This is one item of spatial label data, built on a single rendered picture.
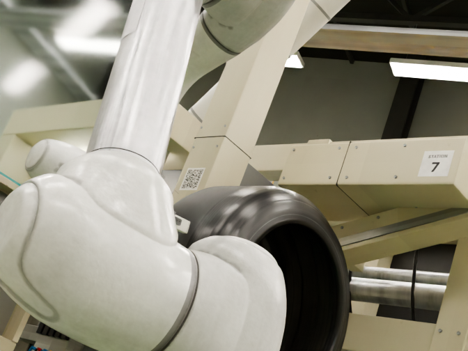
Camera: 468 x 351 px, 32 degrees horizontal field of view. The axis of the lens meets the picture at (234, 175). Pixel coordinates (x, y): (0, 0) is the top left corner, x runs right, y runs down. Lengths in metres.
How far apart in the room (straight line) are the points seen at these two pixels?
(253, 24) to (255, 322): 0.58
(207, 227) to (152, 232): 0.97
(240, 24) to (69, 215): 0.61
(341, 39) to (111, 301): 6.58
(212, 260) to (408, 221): 1.41
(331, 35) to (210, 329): 6.52
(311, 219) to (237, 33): 0.80
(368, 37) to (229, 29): 5.89
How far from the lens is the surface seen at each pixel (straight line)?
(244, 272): 1.00
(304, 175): 2.47
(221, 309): 0.96
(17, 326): 2.27
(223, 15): 1.37
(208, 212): 1.93
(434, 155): 2.25
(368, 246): 2.40
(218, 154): 2.35
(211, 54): 1.43
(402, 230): 2.35
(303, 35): 3.00
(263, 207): 1.94
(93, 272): 0.88
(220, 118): 2.43
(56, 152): 1.64
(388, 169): 2.30
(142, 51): 1.11
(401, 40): 7.17
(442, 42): 7.07
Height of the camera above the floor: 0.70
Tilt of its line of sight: 21 degrees up
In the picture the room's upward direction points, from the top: 21 degrees clockwise
